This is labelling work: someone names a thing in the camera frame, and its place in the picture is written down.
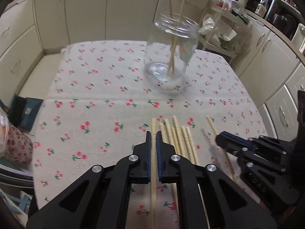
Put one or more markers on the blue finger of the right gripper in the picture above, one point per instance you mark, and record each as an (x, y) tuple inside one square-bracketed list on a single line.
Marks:
[(232, 143)]

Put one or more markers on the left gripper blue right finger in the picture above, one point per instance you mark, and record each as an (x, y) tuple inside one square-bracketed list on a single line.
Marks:
[(167, 171)]

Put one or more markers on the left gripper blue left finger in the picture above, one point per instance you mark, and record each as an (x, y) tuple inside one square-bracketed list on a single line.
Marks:
[(141, 169)]

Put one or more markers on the cherry print tablecloth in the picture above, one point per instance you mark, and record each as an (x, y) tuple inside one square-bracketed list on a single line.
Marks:
[(100, 107)]

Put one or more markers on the clear glass jar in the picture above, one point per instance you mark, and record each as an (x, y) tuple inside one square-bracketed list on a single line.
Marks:
[(169, 51)]

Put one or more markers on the white rolling storage cart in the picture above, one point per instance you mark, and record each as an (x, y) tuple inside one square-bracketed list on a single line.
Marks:
[(224, 28)]

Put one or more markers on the teal dustpan with brush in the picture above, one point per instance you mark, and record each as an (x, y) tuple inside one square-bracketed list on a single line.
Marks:
[(23, 112)]

